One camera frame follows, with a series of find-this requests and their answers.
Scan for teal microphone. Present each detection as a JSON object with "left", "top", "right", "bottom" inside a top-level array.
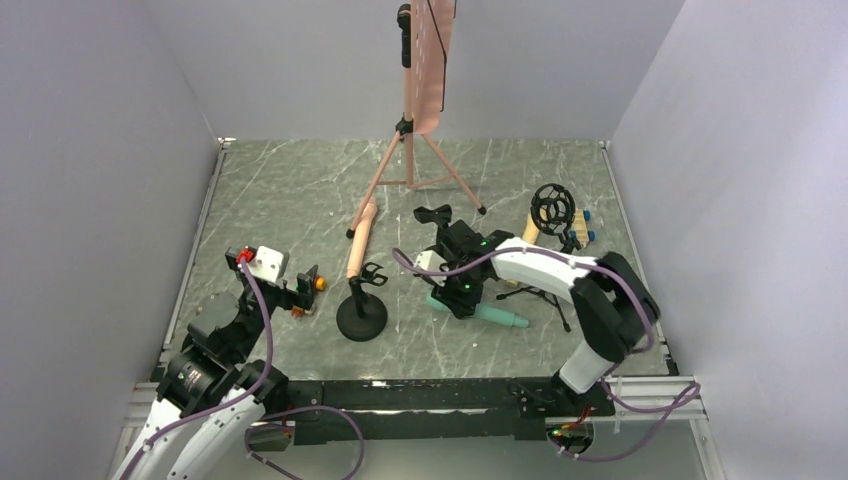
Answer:
[{"left": 426, "top": 296, "right": 529, "bottom": 328}]

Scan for pink microphone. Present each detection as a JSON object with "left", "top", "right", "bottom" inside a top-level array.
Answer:
[{"left": 346, "top": 197, "right": 378, "bottom": 279}]

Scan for black round-base mic stand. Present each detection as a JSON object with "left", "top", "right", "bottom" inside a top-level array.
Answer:
[
  {"left": 413, "top": 204, "right": 456, "bottom": 248},
  {"left": 336, "top": 262, "right": 388, "bottom": 342}
]

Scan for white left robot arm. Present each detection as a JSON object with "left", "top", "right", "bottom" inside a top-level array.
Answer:
[{"left": 113, "top": 264, "right": 326, "bottom": 479}]

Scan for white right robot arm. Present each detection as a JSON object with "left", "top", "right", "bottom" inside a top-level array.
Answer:
[{"left": 414, "top": 221, "right": 661, "bottom": 396}]

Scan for pink music stand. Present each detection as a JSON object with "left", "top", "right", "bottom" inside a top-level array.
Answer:
[{"left": 346, "top": 1, "right": 487, "bottom": 239}]

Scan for yellow microphone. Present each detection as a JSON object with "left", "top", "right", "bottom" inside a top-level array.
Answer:
[{"left": 521, "top": 213, "right": 540, "bottom": 245}]

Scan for beige toy car blue wheels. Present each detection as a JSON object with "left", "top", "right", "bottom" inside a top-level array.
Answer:
[{"left": 569, "top": 209, "right": 595, "bottom": 248}]

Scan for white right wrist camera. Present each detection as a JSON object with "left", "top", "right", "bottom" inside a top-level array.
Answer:
[{"left": 414, "top": 250, "right": 451, "bottom": 287}]

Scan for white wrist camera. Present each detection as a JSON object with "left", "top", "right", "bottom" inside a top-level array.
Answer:
[
  {"left": 414, "top": 250, "right": 451, "bottom": 287},
  {"left": 236, "top": 246, "right": 290, "bottom": 286}
]

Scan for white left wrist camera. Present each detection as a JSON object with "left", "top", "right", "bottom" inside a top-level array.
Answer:
[{"left": 236, "top": 246, "right": 290, "bottom": 286}]

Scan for black shock mount tripod stand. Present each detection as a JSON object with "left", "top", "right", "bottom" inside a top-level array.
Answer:
[{"left": 496, "top": 183, "right": 582, "bottom": 333}]

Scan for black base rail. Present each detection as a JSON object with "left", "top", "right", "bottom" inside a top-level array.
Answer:
[{"left": 288, "top": 377, "right": 614, "bottom": 445}]

